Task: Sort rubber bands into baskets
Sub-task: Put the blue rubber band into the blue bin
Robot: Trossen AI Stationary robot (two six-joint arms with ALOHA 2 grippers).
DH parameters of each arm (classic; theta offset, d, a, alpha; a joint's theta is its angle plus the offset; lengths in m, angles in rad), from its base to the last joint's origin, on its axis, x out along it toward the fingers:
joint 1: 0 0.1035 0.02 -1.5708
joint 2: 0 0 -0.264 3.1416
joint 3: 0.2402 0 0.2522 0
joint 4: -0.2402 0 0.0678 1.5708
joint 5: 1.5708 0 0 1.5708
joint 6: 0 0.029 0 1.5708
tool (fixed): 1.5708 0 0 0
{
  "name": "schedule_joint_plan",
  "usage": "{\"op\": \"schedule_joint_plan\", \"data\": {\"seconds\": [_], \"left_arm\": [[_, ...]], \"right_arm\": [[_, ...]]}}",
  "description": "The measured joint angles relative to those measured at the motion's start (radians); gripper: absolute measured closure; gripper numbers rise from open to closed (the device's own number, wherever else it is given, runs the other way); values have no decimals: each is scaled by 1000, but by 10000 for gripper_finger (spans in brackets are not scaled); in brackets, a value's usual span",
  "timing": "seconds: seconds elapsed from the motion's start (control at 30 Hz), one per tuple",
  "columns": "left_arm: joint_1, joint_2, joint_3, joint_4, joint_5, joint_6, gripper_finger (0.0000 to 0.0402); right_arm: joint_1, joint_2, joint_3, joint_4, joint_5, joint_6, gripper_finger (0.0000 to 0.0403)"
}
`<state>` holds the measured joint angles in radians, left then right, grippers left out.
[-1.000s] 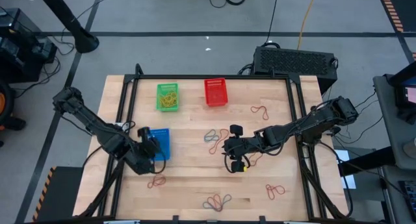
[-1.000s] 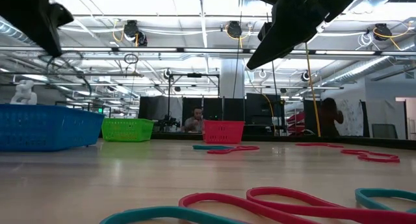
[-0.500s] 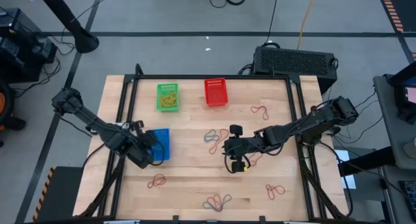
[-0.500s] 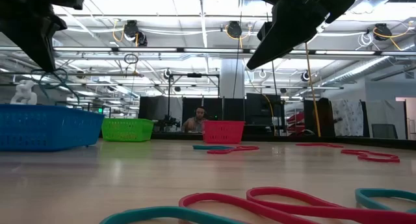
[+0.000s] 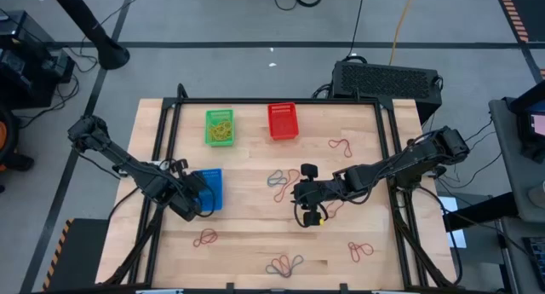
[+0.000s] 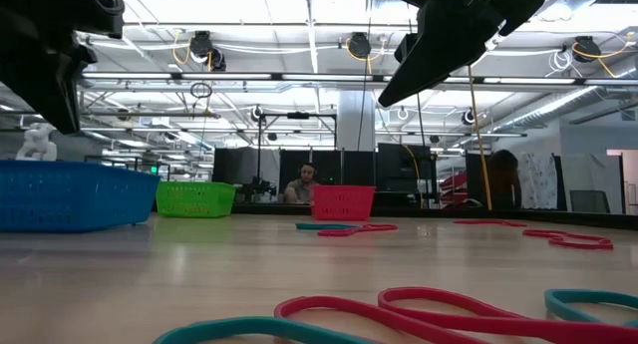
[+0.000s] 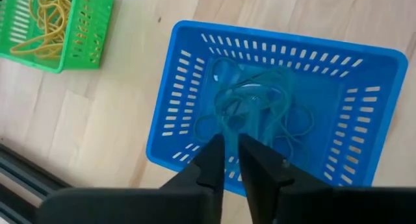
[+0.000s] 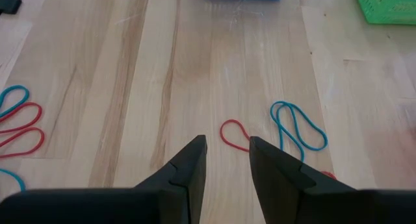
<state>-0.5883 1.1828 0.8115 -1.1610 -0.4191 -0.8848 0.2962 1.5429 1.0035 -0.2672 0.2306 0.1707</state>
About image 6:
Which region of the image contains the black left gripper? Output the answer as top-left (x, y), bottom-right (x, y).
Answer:
top-left (0, 0), bottom-right (125, 135)

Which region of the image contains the red rubber band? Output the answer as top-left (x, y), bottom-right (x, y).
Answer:
top-left (453, 218), bottom-right (528, 228)
top-left (273, 294), bottom-right (479, 344)
top-left (377, 286), bottom-right (638, 344)
top-left (521, 228), bottom-right (599, 240)
top-left (317, 223), bottom-right (399, 237)
top-left (547, 236), bottom-right (615, 251)

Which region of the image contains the teal rubber band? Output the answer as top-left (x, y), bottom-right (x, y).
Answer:
top-left (543, 288), bottom-right (638, 330)
top-left (295, 222), bottom-right (358, 231)
top-left (152, 316), bottom-right (380, 344)

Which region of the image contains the white robot figure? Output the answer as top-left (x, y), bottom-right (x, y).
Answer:
top-left (14, 122), bottom-right (59, 162)

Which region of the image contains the white building column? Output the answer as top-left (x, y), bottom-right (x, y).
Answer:
top-left (336, 88), bottom-right (377, 153)

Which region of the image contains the blue plastic basket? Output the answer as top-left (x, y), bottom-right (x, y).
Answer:
top-left (0, 159), bottom-right (161, 234)

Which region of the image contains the red background structure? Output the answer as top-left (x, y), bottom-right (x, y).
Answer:
top-left (439, 172), bottom-right (470, 205)

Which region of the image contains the person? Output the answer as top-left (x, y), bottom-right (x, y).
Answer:
top-left (486, 149), bottom-right (523, 210)
top-left (282, 162), bottom-right (320, 205)

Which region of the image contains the long ceiling light bar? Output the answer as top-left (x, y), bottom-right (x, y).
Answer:
top-left (82, 72), bottom-right (638, 86)

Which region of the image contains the white patterned hanging cloth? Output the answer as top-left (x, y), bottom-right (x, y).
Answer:
top-left (515, 152), bottom-right (559, 210)

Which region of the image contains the red plastic basket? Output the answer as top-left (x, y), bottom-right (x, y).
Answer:
top-left (310, 184), bottom-right (377, 221)

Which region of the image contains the green plastic basket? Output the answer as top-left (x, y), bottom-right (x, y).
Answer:
top-left (155, 180), bottom-right (238, 219)

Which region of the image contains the pale grey hanging sheet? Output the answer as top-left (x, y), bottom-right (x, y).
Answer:
top-left (557, 152), bottom-right (622, 215)

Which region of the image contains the small black background robot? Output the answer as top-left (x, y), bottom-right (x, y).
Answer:
top-left (237, 175), bottom-right (276, 203)

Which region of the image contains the black ceiling cable reel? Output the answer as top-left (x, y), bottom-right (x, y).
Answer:
top-left (188, 30), bottom-right (228, 72)
top-left (571, 34), bottom-right (603, 64)
top-left (346, 31), bottom-right (374, 60)

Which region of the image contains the black power cable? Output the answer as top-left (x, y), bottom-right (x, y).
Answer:
top-left (416, 107), bottom-right (428, 147)

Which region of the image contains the yellow power cable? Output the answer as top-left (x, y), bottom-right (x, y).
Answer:
top-left (466, 64), bottom-right (493, 210)

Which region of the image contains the silver ventilation duct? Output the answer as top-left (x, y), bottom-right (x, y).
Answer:
top-left (492, 84), bottom-right (638, 134)

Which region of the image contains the black gantry frame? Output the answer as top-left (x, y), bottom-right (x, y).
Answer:
top-left (255, 111), bottom-right (339, 185)

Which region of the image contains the black aluminium rig frame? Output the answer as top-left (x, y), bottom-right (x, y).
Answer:
top-left (231, 202), bottom-right (638, 230)

